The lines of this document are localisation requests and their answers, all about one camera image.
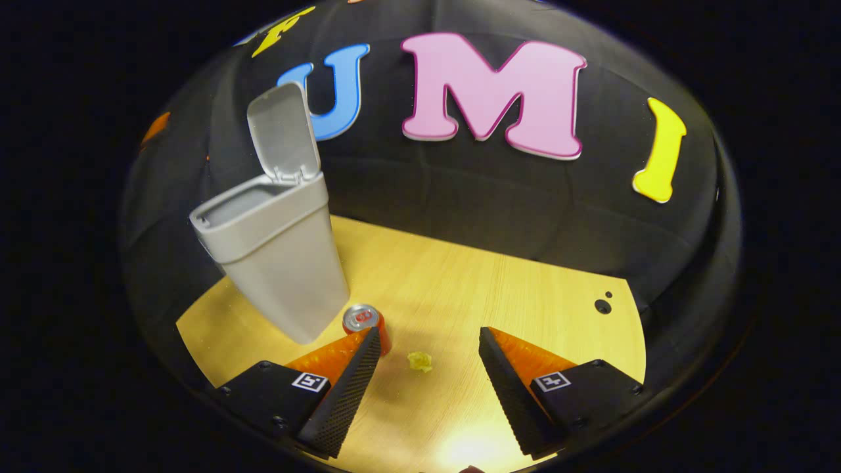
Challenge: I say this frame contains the black backdrop cloth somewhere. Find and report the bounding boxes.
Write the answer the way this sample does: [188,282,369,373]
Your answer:
[122,0,743,395]

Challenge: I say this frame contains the white desktop garbage bin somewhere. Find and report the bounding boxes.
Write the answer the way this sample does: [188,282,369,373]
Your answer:
[189,82,351,346]

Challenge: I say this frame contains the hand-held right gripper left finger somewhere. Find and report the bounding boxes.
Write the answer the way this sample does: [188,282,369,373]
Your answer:
[212,327,383,461]

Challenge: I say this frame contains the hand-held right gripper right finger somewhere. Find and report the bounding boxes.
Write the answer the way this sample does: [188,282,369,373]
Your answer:
[478,327,646,461]

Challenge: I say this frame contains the orange pop can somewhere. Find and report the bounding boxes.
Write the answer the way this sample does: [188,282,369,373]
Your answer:
[342,304,393,357]

